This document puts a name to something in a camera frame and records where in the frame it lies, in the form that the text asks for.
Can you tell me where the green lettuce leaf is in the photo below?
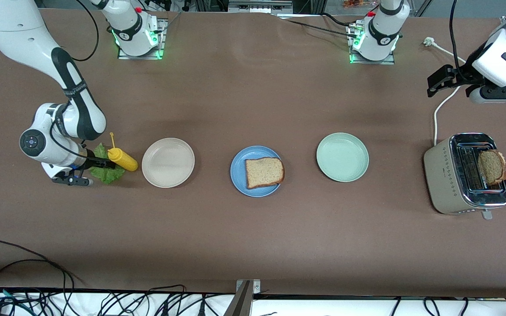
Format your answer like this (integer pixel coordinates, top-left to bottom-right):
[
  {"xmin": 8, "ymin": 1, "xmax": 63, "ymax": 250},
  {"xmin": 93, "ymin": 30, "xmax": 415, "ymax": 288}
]
[{"xmin": 90, "ymin": 143, "xmax": 126, "ymax": 185}]

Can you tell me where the brown bread slice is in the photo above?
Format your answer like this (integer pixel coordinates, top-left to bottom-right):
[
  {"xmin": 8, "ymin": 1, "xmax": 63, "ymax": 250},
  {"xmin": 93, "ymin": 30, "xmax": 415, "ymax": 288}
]
[
  {"xmin": 245, "ymin": 157, "xmax": 286, "ymax": 190},
  {"xmin": 478, "ymin": 150, "xmax": 506, "ymax": 185}
]

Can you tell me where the beige round plate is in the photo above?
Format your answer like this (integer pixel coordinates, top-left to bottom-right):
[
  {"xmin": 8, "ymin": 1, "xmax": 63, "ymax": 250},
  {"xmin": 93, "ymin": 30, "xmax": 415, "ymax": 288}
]
[{"xmin": 141, "ymin": 138, "xmax": 195, "ymax": 189}]

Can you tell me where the light green round plate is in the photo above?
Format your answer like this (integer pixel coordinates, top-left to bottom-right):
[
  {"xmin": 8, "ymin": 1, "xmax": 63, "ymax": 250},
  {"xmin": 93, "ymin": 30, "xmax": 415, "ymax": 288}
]
[{"xmin": 316, "ymin": 133, "xmax": 370, "ymax": 183}]

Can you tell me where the blue round plate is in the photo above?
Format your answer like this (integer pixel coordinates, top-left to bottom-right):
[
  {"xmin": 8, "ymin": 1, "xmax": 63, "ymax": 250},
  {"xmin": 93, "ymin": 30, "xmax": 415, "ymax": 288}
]
[{"xmin": 230, "ymin": 146, "xmax": 285, "ymax": 198}]

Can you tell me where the yellow mustard squeeze bottle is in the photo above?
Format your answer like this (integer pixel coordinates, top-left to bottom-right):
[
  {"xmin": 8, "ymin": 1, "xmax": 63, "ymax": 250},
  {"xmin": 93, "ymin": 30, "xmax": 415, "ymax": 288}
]
[{"xmin": 107, "ymin": 132, "xmax": 139, "ymax": 172}]

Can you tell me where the beige chrome toaster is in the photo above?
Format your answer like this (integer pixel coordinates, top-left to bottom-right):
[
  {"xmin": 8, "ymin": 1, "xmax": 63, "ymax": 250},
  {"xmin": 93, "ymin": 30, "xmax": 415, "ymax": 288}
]
[{"xmin": 423, "ymin": 133, "xmax": 506, "ymax": 220}]

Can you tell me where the brown table cover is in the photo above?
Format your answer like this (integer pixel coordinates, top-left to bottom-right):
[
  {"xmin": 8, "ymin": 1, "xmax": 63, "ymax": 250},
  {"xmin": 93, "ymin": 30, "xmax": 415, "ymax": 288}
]
[{"xmin": 0, "ymin": 8, "xmax": 506, "ymax": 300}]

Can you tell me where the dark aluminium profile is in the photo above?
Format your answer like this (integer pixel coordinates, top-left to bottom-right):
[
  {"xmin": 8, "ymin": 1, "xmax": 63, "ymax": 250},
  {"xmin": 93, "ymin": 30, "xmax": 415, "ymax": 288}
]
[{"xmin": 223, "ymin": 281, "xmax": 253, "ymax": 316}]

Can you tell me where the grey metal box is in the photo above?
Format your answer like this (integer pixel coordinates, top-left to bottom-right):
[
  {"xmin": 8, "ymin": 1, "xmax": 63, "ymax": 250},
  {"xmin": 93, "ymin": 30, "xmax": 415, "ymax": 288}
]
[{"xmin": 228, "ymin": 0, "xmax": 293, "ymax": 14}]

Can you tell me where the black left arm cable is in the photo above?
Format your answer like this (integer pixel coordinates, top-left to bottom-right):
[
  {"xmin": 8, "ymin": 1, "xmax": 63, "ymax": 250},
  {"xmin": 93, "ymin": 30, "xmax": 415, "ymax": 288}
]
[{"xmin": 449, "ymin": 0, "xmax": 469, "ymax": 76}]

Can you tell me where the white toaster power cable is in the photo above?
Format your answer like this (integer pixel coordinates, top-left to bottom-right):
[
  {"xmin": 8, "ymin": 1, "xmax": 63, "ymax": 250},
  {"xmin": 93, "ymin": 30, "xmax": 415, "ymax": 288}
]
[{"xmin": 423, "ymin": 37, "xmax": 466, "ymax": 147}]

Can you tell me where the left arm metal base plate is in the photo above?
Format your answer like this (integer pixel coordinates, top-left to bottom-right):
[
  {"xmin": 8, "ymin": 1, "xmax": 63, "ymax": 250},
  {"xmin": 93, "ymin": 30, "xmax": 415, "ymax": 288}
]
[{"xmin": 348, "ymin": 23, "xmax": 396, "ymax": 65}]

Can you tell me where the long black table cable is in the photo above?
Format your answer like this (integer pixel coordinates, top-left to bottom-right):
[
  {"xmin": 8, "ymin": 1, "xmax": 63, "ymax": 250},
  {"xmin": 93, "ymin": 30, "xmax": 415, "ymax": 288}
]
[{"xmin": 0, "ymin": 239, "xmax": 84, "ymax": 288}]

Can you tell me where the black base cable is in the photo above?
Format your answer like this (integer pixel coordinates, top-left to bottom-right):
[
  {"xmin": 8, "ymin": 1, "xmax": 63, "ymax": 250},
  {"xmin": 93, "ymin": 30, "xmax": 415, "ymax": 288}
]
[{"xmin": 275, "ymin": 13, "xmax": 361, "ymax": 39}]

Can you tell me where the black cable loop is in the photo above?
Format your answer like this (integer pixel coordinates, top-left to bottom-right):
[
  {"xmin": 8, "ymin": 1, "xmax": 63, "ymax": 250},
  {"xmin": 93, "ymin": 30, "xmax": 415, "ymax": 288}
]
[{"xmin": 145, "ymin": 284, "xmax": 188, "ymax": 316}]

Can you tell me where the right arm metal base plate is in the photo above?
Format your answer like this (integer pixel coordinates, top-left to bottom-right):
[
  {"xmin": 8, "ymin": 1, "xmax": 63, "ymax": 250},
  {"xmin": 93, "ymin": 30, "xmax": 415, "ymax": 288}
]
[{"xmin": 117, "ymin": 18, "xmax": 166, "ymax": 60}]

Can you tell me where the silver metal bracket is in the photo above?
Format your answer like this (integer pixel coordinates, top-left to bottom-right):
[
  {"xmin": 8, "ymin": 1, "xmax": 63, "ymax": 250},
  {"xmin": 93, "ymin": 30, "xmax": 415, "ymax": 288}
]
[{"xmin": 235, "ymin": 279, "xmax": 261, "ymax": 294}]

